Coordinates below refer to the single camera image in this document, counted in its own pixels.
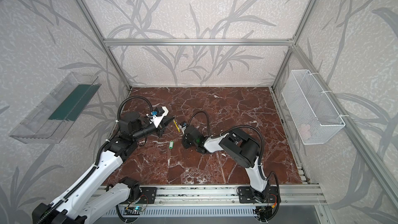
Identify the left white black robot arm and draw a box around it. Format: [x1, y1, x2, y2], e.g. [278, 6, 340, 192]
[32, 95, 175, 224]

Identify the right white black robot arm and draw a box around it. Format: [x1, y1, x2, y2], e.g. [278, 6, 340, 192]
[177, 111, 279, 208]

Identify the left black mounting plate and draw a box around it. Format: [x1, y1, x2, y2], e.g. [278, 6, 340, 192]
[121, 187, 157, 205]

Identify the black mounting plate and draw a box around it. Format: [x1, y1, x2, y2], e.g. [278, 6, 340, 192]
[237, 185, 281, 204]
[121, 187, 157, 205]

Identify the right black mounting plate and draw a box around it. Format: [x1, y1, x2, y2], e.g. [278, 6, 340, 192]
[237, 185, 281, 204]

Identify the green led circuit board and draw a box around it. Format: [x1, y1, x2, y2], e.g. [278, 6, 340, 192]
[124, 206, 146, 215]

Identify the pink object in basket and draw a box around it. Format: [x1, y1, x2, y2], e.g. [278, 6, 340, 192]
[298, 124, 312, 141]

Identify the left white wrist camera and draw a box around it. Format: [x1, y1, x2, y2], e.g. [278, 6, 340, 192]
[146, 106, 169, 128]

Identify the slotted grey cable duct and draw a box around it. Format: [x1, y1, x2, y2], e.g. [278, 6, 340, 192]
[122, 206, 255, 218]

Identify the clear plastic wall tray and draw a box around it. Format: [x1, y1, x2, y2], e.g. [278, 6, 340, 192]
[9, 72, 101, 144]

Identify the white wire mesh basket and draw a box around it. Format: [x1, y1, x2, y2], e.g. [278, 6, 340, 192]
[282, 69, 345, 145]

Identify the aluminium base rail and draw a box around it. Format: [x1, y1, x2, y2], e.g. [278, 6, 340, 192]
[65, 184, 327, 207]

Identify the aluminium frame crossbar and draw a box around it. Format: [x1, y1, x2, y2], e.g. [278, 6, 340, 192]
[102, 38, 293, 46]

